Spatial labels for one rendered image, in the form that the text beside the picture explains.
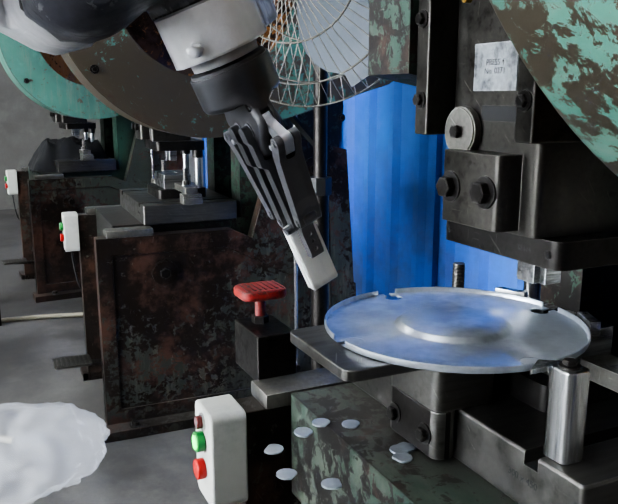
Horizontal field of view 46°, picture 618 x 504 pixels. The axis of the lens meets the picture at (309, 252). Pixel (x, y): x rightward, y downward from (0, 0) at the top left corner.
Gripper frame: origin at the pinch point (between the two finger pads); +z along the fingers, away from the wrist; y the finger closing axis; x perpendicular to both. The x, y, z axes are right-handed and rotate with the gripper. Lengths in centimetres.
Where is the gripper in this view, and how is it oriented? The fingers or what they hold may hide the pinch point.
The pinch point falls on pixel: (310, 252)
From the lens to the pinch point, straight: 72.3
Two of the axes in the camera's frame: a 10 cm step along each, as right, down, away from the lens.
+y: 4.5, 1.9, -8.7
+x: 8.1, -5.0, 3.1
